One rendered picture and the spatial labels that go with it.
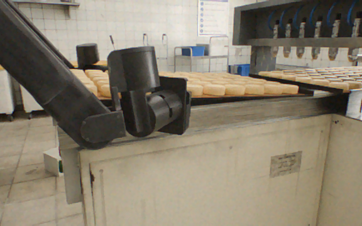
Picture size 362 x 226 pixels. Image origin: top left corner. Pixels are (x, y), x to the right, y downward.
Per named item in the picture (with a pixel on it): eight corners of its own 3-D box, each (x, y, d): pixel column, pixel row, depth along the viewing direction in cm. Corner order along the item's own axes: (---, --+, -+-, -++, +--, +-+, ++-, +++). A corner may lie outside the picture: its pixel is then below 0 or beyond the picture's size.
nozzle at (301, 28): (299, 58, 96) (305, 4, 91) (305, 58, 93) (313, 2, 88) (286, 58, 93) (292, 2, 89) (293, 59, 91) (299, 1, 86)
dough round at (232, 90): (234, 96, 61) (235, 87, 61) (219, 92, 65) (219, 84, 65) (249, 95, 64) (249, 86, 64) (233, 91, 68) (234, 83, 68)
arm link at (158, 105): (120, 140, 39) (155, 139, 37) (111, 93, 38) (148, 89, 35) (143, 128, 45) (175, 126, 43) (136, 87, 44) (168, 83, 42)
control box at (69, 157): (77, 159, 80) (72, 113, 77) (83, 201, 59) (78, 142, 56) (64, 161, 79) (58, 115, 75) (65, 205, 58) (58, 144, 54)
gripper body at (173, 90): (189, 77, 47) (173, 81, 40) (186, 132, 49) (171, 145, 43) (156, 75, 49) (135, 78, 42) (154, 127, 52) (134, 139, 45)
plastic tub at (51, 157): (76, 157, 249) (75, 141, 244) (91, 163, 236) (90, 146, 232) (44, 169, 225) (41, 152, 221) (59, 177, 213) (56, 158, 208)
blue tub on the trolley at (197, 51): (193, 55, 480) (194, 46, 476) (206, 56, 446) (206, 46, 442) (179, 55, 467) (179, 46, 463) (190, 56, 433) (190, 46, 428)
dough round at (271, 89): (285, 93, 70) (286, 86, 69) (276, 95, 66) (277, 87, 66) (267, 91, 73) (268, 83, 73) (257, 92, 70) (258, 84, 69)
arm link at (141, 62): (84, 133, 42) (83, 145, 34) (68, 58, 40) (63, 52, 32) (158, 118, 46) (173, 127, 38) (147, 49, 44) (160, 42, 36)
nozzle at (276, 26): (274, 56, 107) (278, 7, 102) (279, 56, 104) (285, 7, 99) (262, 56, 104) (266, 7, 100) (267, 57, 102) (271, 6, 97)
